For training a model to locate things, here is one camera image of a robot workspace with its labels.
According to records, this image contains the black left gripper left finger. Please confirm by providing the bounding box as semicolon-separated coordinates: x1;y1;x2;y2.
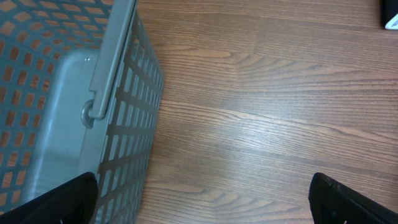
1;172;98;224

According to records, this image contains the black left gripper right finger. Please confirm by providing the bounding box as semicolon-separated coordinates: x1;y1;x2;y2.
308;172;397;224

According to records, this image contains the white barcode scanner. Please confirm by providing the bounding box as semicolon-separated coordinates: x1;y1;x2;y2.
380;0;398;30

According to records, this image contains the grey plastic basket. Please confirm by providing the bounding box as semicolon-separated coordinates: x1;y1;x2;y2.
1;0;164;223

